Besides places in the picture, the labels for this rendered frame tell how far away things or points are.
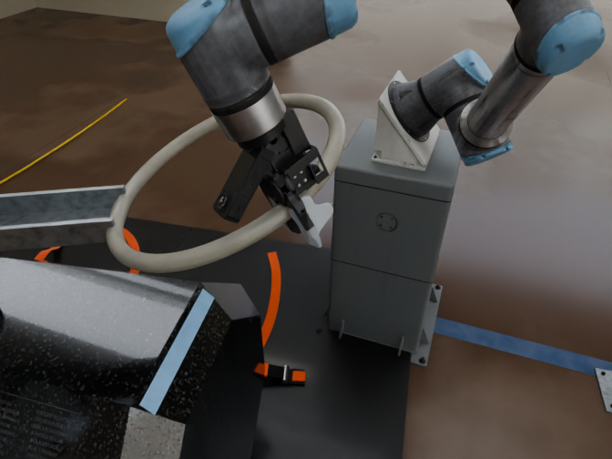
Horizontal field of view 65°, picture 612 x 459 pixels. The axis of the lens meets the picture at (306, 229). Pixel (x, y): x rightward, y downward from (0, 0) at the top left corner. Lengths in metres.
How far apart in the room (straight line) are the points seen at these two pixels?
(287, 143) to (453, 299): 1.83
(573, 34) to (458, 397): 1.46
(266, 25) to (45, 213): 0.68
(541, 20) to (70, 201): 0.95
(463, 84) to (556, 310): 1.34
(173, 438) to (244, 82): 0.74
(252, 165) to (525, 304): 2.01
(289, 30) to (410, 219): 1.18
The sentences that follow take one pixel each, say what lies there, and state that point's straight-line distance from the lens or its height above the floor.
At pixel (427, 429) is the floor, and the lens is 1.97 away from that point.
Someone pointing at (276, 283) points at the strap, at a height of 0.02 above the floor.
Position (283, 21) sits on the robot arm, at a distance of 0.57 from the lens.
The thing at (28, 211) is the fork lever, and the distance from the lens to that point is 1.12.
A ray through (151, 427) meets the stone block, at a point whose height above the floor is 0.79.
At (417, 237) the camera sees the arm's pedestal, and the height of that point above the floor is 0.62.
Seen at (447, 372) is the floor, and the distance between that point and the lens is 2.13.
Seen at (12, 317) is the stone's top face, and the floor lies 0.85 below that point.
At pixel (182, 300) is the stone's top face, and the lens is 1.18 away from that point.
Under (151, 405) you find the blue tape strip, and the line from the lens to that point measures 1.05.
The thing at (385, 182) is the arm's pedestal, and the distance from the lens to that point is 1.61.
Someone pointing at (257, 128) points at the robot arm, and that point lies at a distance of 0.62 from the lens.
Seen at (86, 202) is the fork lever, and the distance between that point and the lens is 1.07.
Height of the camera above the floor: 1.68
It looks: 38 degrees down
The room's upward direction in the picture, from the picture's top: straight up
